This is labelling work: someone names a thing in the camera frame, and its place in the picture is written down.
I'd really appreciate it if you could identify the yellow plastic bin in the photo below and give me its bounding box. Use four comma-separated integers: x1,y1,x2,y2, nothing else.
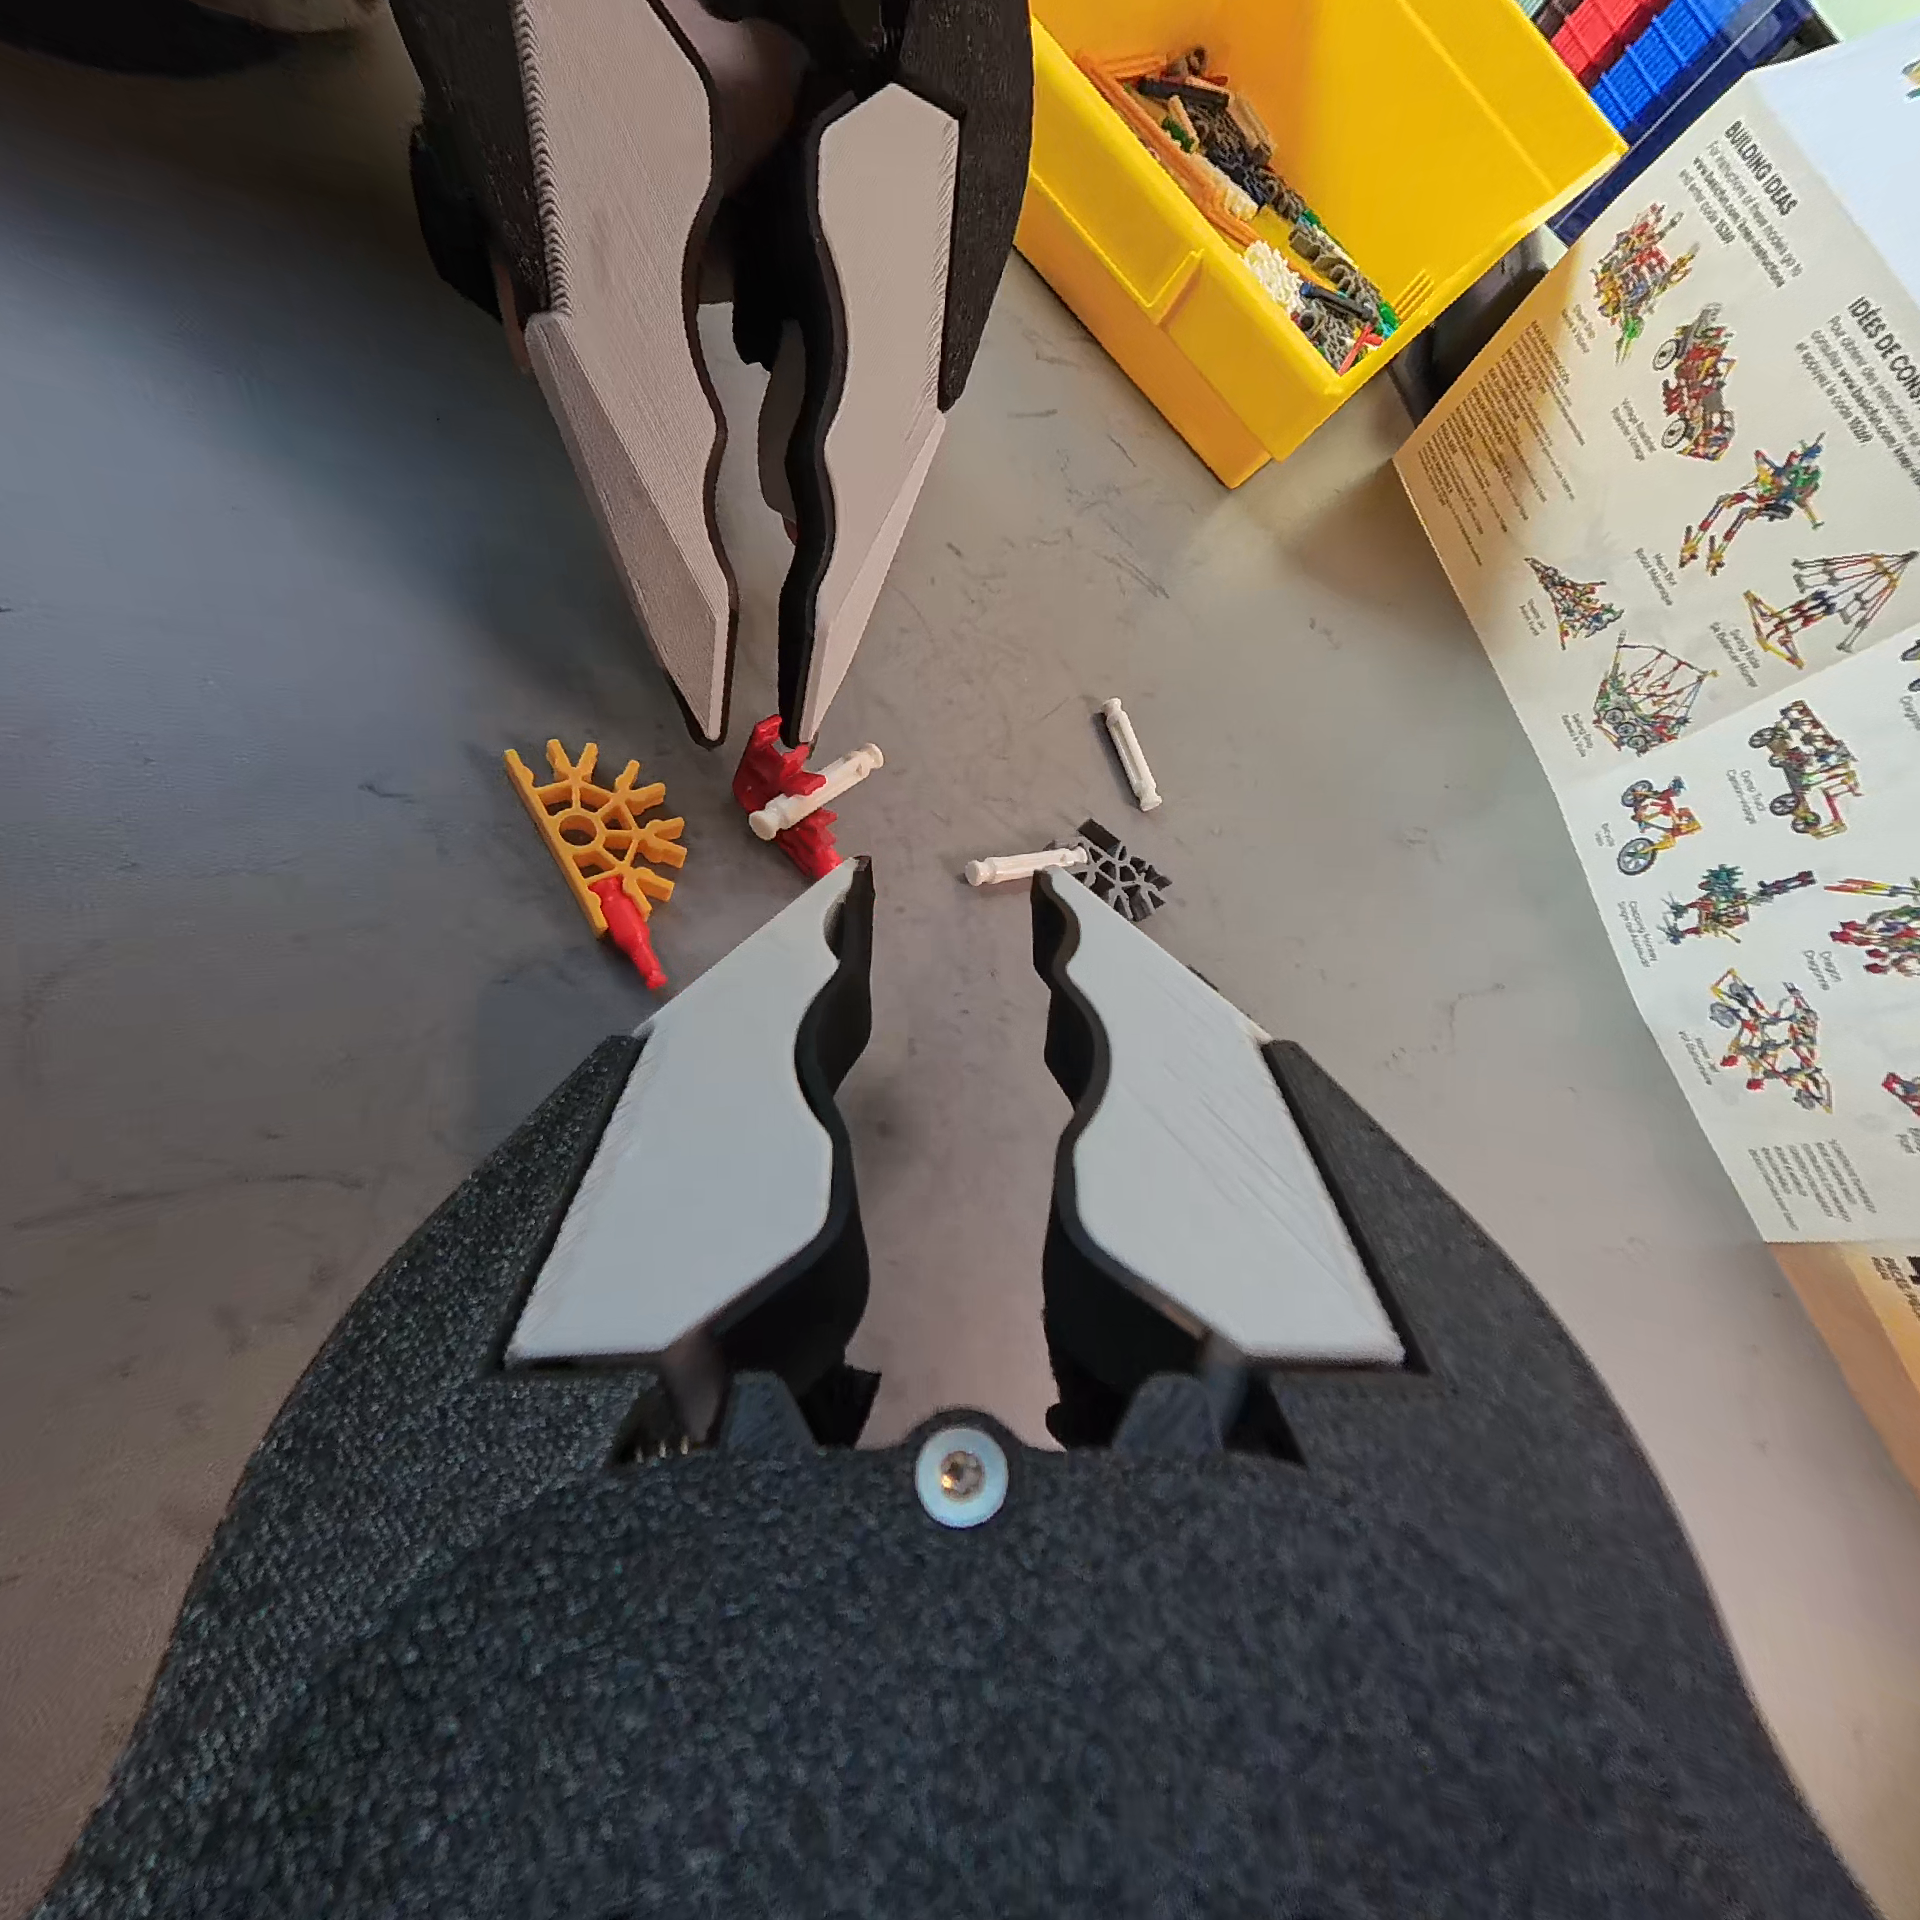
1013,0,1627,488

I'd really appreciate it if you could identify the yellow toy connector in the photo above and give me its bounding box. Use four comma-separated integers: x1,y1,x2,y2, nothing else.
503,740,692,939

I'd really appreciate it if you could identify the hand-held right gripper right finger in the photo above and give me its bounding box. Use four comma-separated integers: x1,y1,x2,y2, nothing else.
1031,868,1408,1451

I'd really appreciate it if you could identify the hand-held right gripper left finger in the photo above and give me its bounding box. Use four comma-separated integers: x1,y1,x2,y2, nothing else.
509,857,878,1451

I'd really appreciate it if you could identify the toy set cardboard box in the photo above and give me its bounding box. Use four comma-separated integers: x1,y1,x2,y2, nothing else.
1769,1236,1920,1495

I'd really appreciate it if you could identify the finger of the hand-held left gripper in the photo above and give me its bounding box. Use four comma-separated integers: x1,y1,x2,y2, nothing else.
756,82,964,745
520,0,744,753

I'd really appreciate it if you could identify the red toy connector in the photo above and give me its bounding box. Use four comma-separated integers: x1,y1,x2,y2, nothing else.
731,716,843,879

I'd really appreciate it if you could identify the folded instruction sheet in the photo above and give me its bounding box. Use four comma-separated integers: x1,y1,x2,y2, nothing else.
1392,60,1920,1246

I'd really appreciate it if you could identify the grey toy connector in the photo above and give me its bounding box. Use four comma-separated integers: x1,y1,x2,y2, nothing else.
1051,819,1174,922

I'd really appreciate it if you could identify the rack of small storage bins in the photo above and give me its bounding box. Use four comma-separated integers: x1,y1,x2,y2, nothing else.
1515,0,1824,139

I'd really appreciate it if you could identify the pile of toy building parts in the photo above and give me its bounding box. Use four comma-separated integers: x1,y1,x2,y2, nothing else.
1073,46,1405,378

